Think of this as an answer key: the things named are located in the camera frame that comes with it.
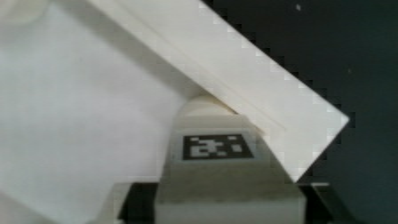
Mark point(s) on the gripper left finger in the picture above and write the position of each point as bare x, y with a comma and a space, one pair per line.
129, 207

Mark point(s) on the white table leg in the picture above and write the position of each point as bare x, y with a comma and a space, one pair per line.
225, 184

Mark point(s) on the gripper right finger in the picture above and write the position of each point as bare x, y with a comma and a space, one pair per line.
326, 209

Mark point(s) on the white square tabletop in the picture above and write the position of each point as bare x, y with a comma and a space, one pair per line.
108, 61

